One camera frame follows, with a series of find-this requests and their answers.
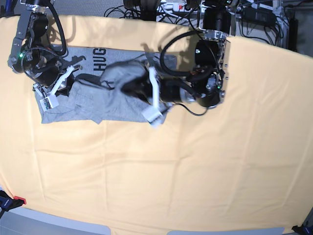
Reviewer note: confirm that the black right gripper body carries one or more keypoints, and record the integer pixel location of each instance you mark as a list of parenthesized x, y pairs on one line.
[(42, 65)]

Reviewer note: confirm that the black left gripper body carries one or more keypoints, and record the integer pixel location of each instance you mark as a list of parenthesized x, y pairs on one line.
[(176, 90)]

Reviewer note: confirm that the grey t-shirt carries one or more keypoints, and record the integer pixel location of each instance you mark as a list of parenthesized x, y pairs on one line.
[(96, 93)]

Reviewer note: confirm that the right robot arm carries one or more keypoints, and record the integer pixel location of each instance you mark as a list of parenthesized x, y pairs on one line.
[(32, 27)]

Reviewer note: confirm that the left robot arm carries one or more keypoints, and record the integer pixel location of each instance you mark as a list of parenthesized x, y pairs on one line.
[(204, 83)]

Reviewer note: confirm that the white power strip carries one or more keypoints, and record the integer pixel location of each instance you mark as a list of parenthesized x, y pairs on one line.
[(172, 7)]

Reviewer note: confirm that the yellow tablecloth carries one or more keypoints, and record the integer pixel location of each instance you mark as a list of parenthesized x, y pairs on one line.
[(247, 164)]

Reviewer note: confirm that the black power adapter box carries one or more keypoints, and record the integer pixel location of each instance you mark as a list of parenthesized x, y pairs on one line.
[(258, 16)]

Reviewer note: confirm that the red black table clamp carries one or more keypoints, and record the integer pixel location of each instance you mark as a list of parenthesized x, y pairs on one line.
[(7, 203)]

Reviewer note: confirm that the black clamp right corner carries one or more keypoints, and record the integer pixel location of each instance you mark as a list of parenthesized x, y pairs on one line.
[(306, 228)]

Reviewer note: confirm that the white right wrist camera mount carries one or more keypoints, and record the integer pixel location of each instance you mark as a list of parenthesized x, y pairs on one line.
[(47, 95)]

